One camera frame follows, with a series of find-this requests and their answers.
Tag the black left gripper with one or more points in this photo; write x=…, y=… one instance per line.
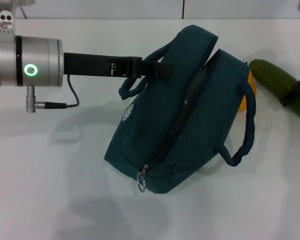
x=90, y=64

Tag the green cucumber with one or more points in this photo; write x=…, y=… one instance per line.
x=272, y=72

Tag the orange pear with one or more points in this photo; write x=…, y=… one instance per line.
x=252, y=87

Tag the dark teal fabric lunch bag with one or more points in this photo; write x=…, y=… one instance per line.
x=152, y=125

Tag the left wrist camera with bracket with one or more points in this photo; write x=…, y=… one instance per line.
x=6, y=22

